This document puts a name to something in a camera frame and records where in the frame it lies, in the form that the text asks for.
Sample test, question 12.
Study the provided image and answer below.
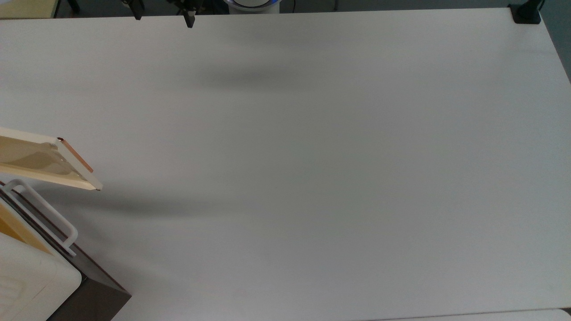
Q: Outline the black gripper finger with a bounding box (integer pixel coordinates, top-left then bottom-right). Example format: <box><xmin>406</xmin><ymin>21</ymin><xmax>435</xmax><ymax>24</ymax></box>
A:
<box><xmin>169</xmin><ymin>0</ymin><xmax>205</xmax><ymax>29</ymax></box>
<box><xmin>120</xmin><ymin>0</ymin><xmax>145</xmax><ymax>21</ymax></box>

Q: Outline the cream cabinet door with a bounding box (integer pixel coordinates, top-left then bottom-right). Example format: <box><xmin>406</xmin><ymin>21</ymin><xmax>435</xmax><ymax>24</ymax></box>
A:
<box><xmin>0</xmin><ymin>127</ymin><xmax>103</xmax><ymax>192</ymax></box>

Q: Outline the white cabinet dark base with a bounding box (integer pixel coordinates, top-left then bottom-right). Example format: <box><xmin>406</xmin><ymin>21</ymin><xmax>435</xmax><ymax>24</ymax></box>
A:
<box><xmin>0</xmin><ymin>180</ymin><xmax>132</xmax><ymax>321</ymax></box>

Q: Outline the light wooden desk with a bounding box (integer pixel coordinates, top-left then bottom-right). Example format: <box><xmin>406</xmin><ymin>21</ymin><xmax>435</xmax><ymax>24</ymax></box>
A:
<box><xmin>0</xmin><ymin>0</ymin><xmax>61</xmax><ymax>19</ymax></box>

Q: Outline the white robot base blue ring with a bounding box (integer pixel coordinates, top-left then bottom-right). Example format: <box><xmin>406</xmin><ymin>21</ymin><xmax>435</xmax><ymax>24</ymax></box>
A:
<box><xmin>222</xmin><ymin>0</ymin><xmax>282</xmax><ymax>15</ymax></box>

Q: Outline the white cabinet handle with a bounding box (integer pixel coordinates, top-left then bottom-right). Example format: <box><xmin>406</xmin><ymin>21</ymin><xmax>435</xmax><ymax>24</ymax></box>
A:
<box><xmin>2</xmin><ymin>179</ymin><xmax>79</xmax><ymax>258</ymax></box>

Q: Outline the black table clamp mount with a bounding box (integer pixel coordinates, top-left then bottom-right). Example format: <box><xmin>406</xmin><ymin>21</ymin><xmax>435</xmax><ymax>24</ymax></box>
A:
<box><xmin>508</xmin><ymin>0</ymin><xmax>546</xmax><ymax>25</ymax></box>

